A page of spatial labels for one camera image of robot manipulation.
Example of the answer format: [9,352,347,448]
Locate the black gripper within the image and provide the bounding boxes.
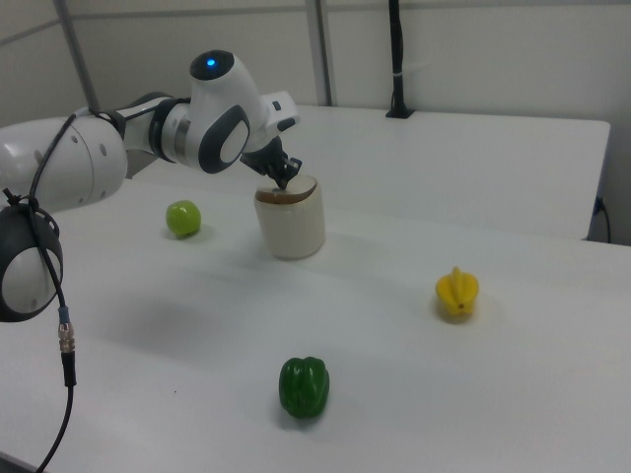
[240,139,304,190]

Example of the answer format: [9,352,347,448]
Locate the cream garbage bin lid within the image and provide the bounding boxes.
[254,173,319,205]

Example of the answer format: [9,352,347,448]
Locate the cream plastic garbage bin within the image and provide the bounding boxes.
[252,180,327,261]

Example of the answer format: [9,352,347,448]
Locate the green toy apple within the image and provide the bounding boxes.
[165,199,203,239]

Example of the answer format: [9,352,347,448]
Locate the yellow toy starfruit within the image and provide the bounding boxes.
[435,265,481,324]

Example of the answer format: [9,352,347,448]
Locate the dark green toy bell pepper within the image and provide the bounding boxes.
[278,355,331,420]

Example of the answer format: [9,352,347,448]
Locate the grey metal frame post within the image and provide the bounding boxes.
[57,0,103,113]
[310,0,335,107]

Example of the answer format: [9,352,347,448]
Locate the black camera stand pole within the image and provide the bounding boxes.
[384,0,416,120]

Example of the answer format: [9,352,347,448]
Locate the black cable at table edge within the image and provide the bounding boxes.
[594,195,613,243]

